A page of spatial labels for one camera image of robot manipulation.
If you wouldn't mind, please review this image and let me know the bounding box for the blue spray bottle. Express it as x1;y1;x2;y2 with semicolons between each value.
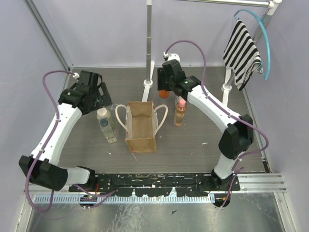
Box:
159;90;170;99

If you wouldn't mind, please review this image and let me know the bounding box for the cream cap green bottle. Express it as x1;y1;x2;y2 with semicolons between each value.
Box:
97;107;108;120

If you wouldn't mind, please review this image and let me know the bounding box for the clear bottle dark cap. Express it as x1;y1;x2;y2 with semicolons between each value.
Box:
97;116;117;144

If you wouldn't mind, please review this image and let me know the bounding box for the pink cap orange bottle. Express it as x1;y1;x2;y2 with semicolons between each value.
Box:
174;99;187;127

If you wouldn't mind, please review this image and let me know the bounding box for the white bottle grey cap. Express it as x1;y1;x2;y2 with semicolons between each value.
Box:
175;96;182;106

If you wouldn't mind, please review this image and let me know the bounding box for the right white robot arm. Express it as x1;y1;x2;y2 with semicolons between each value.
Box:
157;59;253;190

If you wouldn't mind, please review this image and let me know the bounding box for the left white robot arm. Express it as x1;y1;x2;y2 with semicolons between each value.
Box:
19;71;112;191

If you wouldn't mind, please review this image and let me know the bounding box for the brown canvas bag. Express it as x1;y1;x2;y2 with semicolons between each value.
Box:
115;101;169;153

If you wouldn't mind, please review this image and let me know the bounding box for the striped black white cloth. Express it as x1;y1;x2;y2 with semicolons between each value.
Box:
223;20;262;91

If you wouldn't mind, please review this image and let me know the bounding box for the blue hanger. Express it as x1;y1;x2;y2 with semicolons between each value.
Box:
234;9;271;80

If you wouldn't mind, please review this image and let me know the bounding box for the metal clothes rack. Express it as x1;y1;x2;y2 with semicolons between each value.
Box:
141;0;282;102

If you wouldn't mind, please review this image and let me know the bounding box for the aluminium frame post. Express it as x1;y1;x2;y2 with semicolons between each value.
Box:
24;0;73;71

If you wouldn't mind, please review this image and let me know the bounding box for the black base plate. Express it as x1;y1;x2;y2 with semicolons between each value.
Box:
69;173;241;198

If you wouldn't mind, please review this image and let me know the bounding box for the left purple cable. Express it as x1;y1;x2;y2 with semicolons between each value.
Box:
25;70;115;213

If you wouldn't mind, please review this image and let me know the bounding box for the blue cable duct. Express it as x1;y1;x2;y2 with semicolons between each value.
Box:
35;195;215;204

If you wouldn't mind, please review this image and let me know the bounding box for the aluminium front rail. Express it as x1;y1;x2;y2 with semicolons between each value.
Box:
24;173;288;194

